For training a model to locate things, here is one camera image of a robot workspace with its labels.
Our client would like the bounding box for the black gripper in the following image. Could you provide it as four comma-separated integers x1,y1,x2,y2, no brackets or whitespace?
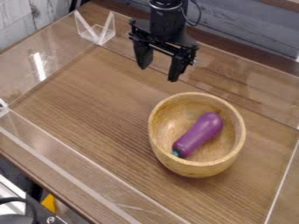
128,0,200,82

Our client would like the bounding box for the purple toy eggplant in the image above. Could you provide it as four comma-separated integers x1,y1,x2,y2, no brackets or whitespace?
172,112,223,158

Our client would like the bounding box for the brown wooden bowl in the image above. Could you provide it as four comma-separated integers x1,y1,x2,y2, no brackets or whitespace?
148,92,247,178

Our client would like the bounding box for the yellow black device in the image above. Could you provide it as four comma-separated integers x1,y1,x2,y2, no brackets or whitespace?
22,192,73,224

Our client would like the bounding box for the clear acrylic corner bracket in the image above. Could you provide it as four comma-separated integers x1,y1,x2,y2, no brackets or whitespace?
73,11,116,46

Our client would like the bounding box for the clear acrylic tray wall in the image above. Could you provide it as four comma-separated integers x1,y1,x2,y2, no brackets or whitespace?
0,15,299,224

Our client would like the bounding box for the black cable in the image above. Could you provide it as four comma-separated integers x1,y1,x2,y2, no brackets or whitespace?
0,197,40,224

